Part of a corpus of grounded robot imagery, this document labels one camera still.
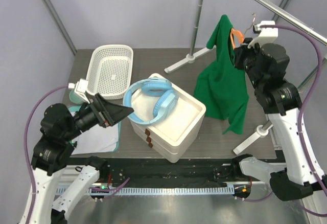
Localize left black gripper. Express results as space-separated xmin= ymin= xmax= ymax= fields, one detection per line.
xmin=63 ymin=92 xmax=134 ymax=140

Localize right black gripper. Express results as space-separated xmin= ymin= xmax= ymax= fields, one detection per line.
xmin=234 ymin=37 xmax=266 ymax=89

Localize orange clothes hanger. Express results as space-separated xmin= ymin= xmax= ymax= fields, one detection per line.
xmin=229 ymin=13 xmax=256 ymax=49

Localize green t shirt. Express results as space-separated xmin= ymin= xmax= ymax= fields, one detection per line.
xmin=193 ymin=15 xmax=249 ymax=135

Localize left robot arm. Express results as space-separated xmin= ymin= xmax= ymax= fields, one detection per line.
xmin=21 ymin=94 xmax=134 ymax=223

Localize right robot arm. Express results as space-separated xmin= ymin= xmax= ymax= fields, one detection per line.
xmin=230 ymin=43 xmax=326 ymax=201

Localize teal bordered mat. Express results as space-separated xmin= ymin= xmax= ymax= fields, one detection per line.
xmin=66 ymin=104 xmax=123 ymax=154

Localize green plastic cup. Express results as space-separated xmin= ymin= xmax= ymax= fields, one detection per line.
xmin=69 ymin=89 xmax=84 ymax=105

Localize white perforated plastic basket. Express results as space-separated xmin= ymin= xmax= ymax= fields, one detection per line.
xmin=86 ymin=44 xmax=133 ymax=100

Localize white stacked storage box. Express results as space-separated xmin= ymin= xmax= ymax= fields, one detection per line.
xmin=130 ymin=73 xmax=206 ymax=163

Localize metal clothes rack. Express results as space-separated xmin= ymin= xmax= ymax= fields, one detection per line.
xmin=163 ymin=0 xmax=327 ymax=155

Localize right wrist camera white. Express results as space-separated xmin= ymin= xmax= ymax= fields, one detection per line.
xmin=247 ymin=20 xmax=278 ymax=49

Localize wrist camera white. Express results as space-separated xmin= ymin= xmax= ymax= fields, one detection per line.
xmin=247 ymin=20 xmax=278 ymax=49
xmin=68 ymin=78 xmax=89 ymax=103

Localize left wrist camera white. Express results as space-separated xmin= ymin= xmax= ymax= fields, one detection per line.
xmin=68 ymin=78 xmax=89 ymax=103

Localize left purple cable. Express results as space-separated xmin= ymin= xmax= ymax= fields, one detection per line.
xmin=24 ymin=85 xmax=72 ymax=196

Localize purple cable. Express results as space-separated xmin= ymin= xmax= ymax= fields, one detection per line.
xmin=24 ymin=85 xmax=72 ymax=196
xmin=274 ymin=25 xmax=327 ymax=217

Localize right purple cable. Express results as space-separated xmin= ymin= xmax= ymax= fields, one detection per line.
xmin=274 ymin=25 xmax=327 ymax=217

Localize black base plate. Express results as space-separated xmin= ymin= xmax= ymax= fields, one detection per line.
xmin=71 ymin=158 xmax=261 ymax=187

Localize white slotted cable duct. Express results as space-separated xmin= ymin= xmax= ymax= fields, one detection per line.
xmin=55 ymin=186 xmax=235 ymax=196

